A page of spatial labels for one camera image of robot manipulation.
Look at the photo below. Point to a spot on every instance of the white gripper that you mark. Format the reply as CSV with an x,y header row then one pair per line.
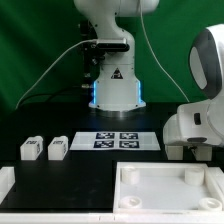
x,y
176,131

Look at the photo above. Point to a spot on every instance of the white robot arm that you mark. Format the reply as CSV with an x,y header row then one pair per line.
x,y
118,90

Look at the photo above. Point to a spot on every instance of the white left obstacle wall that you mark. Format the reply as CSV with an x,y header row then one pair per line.
x,y
7,180

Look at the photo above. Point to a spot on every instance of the white sheet with AprilTags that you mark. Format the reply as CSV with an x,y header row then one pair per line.
x,y
111,140

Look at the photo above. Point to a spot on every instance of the white square tabletop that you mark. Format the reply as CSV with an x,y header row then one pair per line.
x,y
168,188

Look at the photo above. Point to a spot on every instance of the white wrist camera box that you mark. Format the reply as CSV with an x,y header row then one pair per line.
x,y
194,125

